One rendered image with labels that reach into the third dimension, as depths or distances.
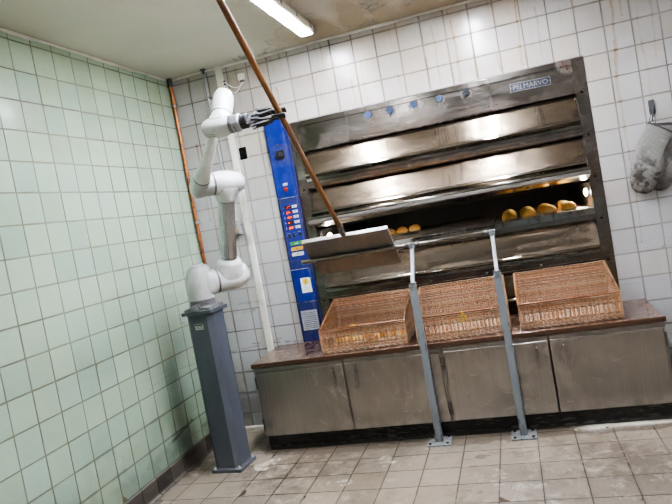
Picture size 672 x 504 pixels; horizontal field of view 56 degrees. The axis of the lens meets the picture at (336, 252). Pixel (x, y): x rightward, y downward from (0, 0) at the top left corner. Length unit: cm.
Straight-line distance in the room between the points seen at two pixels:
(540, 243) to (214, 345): 213
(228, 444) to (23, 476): 128
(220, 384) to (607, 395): 221
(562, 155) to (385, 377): 175
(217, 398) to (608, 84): 302
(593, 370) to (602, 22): 206
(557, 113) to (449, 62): 75
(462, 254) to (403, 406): 107
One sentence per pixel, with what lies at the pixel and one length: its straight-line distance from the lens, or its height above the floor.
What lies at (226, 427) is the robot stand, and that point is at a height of 28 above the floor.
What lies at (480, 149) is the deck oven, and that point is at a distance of 419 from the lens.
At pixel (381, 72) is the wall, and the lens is 432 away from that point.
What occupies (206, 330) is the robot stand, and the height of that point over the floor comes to 88.
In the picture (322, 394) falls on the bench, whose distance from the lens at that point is 399.
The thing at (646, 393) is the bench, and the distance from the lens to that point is 387.
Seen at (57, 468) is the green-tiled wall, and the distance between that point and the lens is 338.
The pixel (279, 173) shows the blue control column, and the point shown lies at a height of 178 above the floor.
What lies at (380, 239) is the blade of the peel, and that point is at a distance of 384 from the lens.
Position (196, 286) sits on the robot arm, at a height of 115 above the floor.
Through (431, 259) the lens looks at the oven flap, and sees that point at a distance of 423.
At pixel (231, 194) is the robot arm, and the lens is 373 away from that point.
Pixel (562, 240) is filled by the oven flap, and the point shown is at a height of 101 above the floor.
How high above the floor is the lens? 140
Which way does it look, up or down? 3 degrees down
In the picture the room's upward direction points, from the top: 10 degrees counter-clockwise
